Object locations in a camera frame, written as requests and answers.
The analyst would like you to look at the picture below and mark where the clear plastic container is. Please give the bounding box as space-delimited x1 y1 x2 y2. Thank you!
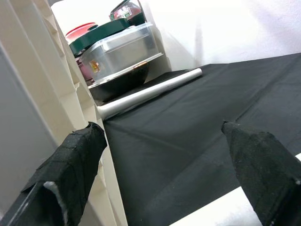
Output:
79 22 164 83

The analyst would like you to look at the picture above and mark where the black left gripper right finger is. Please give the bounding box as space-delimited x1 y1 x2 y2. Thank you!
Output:
222 121 301 226

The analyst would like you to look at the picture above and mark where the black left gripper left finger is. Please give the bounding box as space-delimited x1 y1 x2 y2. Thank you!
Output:
0 121 108 226

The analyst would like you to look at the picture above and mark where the black tablecloth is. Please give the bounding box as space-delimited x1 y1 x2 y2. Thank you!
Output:
88 53 301 226

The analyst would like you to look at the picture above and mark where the white plastic table leg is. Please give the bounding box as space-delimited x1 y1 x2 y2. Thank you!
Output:
97 68 203 121

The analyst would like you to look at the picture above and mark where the white plastic table top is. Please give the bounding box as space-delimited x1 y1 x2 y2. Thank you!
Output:
0 0 129 226

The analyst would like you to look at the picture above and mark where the green pot lid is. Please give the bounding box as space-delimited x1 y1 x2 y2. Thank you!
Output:
69 18 129 57

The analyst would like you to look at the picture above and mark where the black round wok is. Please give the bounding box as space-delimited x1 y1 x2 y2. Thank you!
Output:
88 62 150 103

